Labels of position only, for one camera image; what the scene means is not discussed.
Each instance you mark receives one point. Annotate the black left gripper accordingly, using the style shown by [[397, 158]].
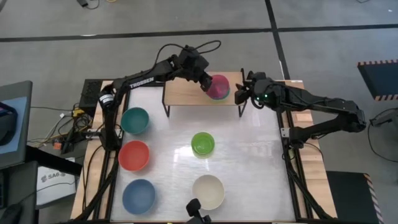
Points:
[[194, 65]]

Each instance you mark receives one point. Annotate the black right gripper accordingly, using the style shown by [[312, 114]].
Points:
[[267, 91]]

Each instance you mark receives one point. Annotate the pink plastic bowl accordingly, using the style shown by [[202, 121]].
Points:
[[219, 87]]

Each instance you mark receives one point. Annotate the green plastic bowl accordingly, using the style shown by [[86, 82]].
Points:
[[202, 143]]

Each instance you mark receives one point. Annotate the teal plastic bowl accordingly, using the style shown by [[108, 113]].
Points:
[[134, 120]]

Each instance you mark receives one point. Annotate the red plastic bowl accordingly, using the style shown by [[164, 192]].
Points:
[[133, 155]]

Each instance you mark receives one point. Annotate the white plastic bowl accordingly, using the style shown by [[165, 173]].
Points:
[[210, 189]]

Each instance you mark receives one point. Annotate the blue plastic bowl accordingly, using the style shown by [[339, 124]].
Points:
[[138, 196]]

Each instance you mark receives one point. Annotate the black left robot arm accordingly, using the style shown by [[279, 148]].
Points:
[[140, 82]]

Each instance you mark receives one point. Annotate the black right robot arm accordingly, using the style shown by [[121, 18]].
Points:
[[326, 104]]

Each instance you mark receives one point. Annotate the yellow plug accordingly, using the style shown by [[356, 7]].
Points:
[[78, 112]]

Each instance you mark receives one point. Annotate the dark mat with hazard stripes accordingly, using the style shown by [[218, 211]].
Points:
[[348, 199], [379, 77]]

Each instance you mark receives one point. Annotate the grey floor device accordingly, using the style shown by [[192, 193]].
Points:
[[384, 118]]

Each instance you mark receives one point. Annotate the orange connector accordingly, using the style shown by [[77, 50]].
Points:
[[57, 145]]

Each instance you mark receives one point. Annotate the black side desk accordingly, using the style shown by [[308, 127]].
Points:
[[53, 160]]

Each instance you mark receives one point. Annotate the white paper with print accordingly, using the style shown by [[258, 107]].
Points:
[[53, 186]]

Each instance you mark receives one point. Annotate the black computer mouse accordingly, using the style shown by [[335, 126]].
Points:
[[12, 214]]

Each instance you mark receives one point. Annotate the wooden shelf with black frame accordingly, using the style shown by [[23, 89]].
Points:
[[183, 91]]

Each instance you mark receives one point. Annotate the black camera on mount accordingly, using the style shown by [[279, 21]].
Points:
[[193, 207]]

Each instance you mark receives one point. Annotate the black metal table frame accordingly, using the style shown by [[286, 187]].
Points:
[[112, 202]]

